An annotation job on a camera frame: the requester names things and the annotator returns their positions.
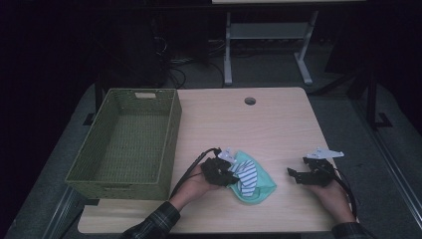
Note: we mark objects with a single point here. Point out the person's right hand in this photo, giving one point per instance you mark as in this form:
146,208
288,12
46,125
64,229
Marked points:
335,199

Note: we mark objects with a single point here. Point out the black metal stand leg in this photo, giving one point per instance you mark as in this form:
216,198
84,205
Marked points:
98,96
371,99

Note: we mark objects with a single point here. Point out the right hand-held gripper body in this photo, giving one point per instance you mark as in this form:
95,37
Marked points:
320,174

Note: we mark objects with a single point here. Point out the person's left hand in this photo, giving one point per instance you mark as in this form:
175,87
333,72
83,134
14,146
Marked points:
192,189

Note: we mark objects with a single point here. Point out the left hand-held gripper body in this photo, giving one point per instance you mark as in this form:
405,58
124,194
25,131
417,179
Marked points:
214,172

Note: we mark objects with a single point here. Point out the aluminium rail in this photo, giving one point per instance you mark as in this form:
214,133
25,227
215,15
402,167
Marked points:
391,166
61,212

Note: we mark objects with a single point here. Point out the mint green baby hat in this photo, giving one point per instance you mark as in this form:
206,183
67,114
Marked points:
262,186

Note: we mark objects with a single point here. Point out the white metal stand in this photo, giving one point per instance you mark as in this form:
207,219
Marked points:
268,31

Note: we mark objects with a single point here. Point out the green woven basket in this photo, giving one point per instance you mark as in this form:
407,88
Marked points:
99,159

